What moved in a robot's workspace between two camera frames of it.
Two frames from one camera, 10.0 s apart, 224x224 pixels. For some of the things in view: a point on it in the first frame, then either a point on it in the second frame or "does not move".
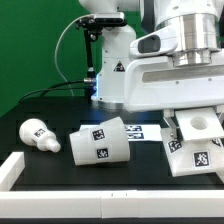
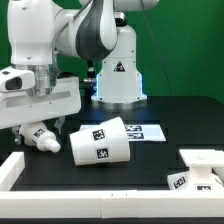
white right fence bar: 220,173 does not move
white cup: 106,142 does not move
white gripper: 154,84 -> 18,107
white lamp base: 199,145 -> 200,175
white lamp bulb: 34,133 does not move
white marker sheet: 137,132 does not move
